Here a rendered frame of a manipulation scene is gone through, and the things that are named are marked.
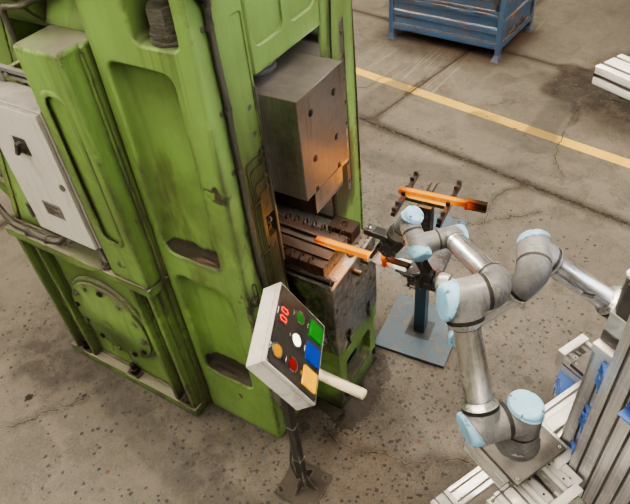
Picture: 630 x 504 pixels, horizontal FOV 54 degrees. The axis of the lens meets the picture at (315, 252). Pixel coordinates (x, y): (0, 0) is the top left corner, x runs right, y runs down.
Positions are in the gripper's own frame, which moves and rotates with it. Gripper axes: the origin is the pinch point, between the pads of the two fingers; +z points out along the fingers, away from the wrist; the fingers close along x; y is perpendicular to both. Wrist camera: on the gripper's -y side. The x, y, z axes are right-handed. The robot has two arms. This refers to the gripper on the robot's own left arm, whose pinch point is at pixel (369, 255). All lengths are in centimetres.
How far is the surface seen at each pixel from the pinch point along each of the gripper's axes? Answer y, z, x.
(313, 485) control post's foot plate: 46, 85, -58
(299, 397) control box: 9, -4, -69
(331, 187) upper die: -28.0, -19.2, -0.9
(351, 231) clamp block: -12.0, 10.3, 12.5
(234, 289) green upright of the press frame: -33, 12, -44
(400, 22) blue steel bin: -103, 156, 378
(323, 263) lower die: -12.8, 10.6, -9.7
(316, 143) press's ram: -40, -40, -8
